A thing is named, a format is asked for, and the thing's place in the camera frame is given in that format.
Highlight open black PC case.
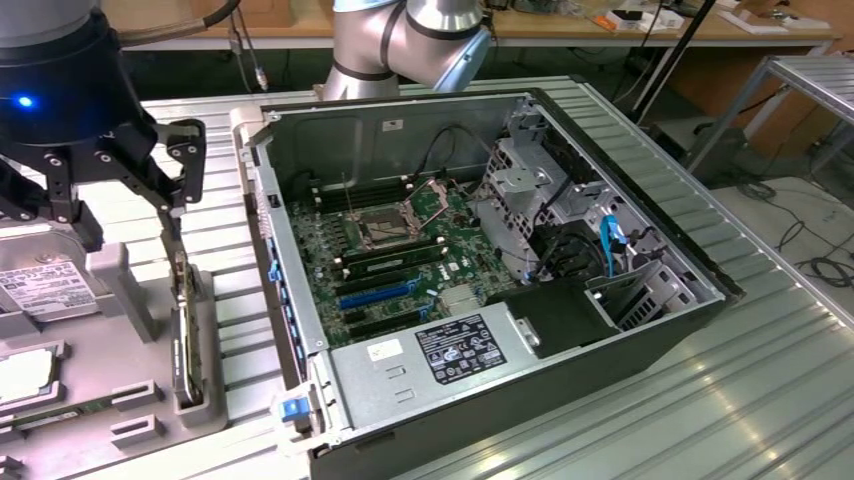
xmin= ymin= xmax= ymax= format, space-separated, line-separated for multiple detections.
xmin=230 ymin=87 xmax=746 ymax=480

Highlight green RAM stick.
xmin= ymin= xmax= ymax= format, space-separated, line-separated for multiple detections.
xmin=0 ymin=385 xmax=147 ymax=432

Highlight hanging cable with connector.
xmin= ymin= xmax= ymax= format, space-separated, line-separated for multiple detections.
xmin=229 ymin=17 xmax=270 ymax=92

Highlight aluminium frame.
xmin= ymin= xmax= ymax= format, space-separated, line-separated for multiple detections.
xmin=684 ymin=53 xmax=854 ymax=176

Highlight dark looping wire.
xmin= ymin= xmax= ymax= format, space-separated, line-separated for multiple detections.
xmin=422 ymin=124 xmax=501 ymax=177

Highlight small black box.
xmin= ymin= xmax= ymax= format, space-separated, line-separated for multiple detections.
xmin=610 ymin=7 xmax=662 ymax=24

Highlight blue wire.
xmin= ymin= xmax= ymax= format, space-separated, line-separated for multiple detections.
xmin=598 ymin=213 xmax=634 ymax=279

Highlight metal socket cover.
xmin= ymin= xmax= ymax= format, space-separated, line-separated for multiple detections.
xmin=398 ymin=175 xmax=463 ymax=237

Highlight flat white box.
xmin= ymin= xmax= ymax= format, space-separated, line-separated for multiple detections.
xmin=717 ymin=8 xmax=793 ymax=35

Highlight black plastic cover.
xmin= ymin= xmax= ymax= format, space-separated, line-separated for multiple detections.
xmin=485 ymin=278 xmax=624 ymax=360

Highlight silver power supply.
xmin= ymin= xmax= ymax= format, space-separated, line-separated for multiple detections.
xmin=326 ymin=298 xmax=543 ymax=434

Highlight grey parts rack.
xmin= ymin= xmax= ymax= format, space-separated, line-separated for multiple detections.
xmin=0 ymin=239 xmax=233 ymax=480

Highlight silver CPU chip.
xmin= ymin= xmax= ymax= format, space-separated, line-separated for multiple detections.
xmin=0 ymin=348 xmax=60 ymax=402

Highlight braided cable sleeve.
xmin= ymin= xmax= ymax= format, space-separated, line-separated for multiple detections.
xmin=114 ymin=0 xmax=246 ymax=40

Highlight black wire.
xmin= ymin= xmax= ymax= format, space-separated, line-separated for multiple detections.
xmin=533 ymin=222 xmax=606 ymax=284

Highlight hard disk with blue carrier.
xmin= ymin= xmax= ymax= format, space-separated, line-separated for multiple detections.
xmin=0 ymin=219 xmax=107 ymax=324

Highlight dark RAM stick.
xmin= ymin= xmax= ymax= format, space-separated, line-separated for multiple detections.
xmin=345 ymin=244 xmax=447 ymax=279

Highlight wooden desk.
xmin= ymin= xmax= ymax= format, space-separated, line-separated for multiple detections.
xmin=0 ymin=0 xmax=844 ymax=56

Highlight black floor box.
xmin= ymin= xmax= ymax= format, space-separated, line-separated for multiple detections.
xmin=650 ymin=118 xmax=750 ymax=169

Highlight silver disk bay cage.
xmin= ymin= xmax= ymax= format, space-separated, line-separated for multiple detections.
xmin=477 ymin=135 xmax=609 ymax=264

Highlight orange and white box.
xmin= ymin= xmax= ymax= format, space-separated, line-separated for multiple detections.
xmin=592 ymin=10 xmax=644 ymax=32

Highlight green motherboard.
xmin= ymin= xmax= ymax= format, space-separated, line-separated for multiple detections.
xmin=286 ymin=175 xmax=535 ymax=351

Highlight silver chipset heat sink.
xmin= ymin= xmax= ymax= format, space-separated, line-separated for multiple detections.
xmin=437 ymin=285 xmax=487 ymax=315

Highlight small white box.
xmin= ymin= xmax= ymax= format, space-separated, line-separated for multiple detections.
xmin=640 ymin=12 xmax=688 ymax=32

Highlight long black expansion slot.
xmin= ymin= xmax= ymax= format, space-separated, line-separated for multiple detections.
xmin=331 ymin=272 xmax=419 ymax=298
xmin=346 ymin=312 xmax=433 ymax=341

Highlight green graphics card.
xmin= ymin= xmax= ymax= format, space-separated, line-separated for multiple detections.
xmin=167 ymin=249 xmax=213 ymax=407

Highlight black stand pole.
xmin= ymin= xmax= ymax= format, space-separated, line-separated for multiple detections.
xmin=629 ymin=0 xmax=721 ymax=124

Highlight black floor cables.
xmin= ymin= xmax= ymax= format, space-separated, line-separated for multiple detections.
xmin=733 ymin=177 xmax=854 ymax=291

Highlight grey disk bay caddy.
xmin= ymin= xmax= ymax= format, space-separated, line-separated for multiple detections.
xmin=584 ymin=258 xmax=710 ymax=335

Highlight CPU socket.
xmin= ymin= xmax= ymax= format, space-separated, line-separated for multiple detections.
xmin=355 ymin=203 xmax=421 ymax=251

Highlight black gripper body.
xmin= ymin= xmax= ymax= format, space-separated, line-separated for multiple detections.
xmin=0 ymin=9 xmax=161 ymax=161

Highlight blue expansion slot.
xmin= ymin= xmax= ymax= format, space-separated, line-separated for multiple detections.
xmin=337 ymin=284 xmax=417 ymax=310

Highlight blue release latch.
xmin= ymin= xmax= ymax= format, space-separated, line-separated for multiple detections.
xmin=275 ymin=396 xmax=314 ymax=425

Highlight metal socket locking lever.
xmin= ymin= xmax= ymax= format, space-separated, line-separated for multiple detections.
xmin=341 ymin=171 xmax=361 ymax=224
xmin=418 ymin=192 xmax=463 ymax=237

